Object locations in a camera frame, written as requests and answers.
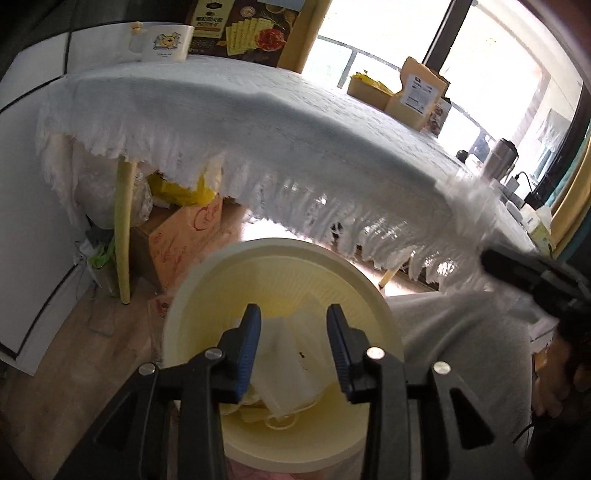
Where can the person's grey trouser leg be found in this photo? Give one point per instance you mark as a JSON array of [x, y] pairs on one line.
[[485, 340]]

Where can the yellow table leg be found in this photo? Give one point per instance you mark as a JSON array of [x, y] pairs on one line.
[[125, 177]]

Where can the white cartoon mug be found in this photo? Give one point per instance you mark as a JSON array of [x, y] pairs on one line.
[[161, 42]]

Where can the clear plastic bag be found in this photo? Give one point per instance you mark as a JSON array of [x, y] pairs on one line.
[[293, 365]]

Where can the yellow tissue box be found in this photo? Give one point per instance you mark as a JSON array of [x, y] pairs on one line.
[[537, 223]]

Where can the kraft paper pouch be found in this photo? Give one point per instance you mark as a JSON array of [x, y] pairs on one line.
[[422, 88]]

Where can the small photo printed carton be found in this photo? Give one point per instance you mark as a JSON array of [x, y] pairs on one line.
[[438, 117]]

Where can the cream plastic trash bin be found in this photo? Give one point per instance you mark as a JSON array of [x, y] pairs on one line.
[[293, 418]]

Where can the yellow curtain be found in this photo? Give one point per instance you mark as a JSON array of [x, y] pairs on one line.
[[303, 35], [573, 203]]

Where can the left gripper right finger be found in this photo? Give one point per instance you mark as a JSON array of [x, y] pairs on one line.
[[424, 422]]

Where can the grey cat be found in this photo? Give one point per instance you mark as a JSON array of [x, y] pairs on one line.
[[481, 148]]

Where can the small dark figurine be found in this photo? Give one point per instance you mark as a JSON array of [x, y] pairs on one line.
[[462, 155]]

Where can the right yellow curtain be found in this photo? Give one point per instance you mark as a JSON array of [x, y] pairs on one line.
[[573, 203]]

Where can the small cardboard box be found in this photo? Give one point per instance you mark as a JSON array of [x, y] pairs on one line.
[[369, 91]]

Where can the white power adapter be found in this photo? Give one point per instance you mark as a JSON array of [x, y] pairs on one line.
[[511, 185]]

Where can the orange cardboard box under table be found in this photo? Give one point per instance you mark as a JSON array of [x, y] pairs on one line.
[[166, 244]]

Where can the person's right hand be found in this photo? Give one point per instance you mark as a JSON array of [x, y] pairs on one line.
[[554, 384]]

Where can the white lace tablecloth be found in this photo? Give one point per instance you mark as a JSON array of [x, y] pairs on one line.
[[319, 162]]

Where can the left yellow curtain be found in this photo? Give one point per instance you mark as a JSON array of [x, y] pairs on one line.
[[303, 35]]

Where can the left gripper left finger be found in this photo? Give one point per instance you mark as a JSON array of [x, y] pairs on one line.
[[129, 439]]

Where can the steel thermos tumbler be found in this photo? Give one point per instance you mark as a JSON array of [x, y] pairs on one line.
[[500, 159]]

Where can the dark snack cracker box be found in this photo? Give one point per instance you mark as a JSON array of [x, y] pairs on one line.
[[251, 31]]

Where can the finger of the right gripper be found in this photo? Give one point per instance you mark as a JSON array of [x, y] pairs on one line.
[[554, 287]]

